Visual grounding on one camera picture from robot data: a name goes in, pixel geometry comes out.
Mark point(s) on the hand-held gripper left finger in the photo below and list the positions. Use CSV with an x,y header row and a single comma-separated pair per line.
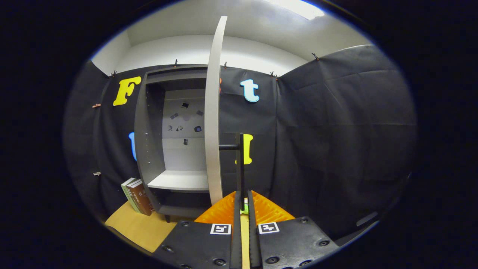
x,y
236,246

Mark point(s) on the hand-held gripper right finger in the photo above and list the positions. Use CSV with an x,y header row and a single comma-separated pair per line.
x,y
254,246

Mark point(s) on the beige cabinet door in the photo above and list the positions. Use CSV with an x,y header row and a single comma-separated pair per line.
x,y
213,112

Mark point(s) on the brown book with grey top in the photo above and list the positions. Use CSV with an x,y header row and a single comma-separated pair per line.
x,y
135,198

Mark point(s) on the grey cabinet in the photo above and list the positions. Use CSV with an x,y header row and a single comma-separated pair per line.
x,y
153,149

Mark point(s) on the black backdrop cloth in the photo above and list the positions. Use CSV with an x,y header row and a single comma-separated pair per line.
x,y
336,130

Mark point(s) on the long ceiling light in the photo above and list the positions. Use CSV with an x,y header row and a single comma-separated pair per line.
x,y
302,8

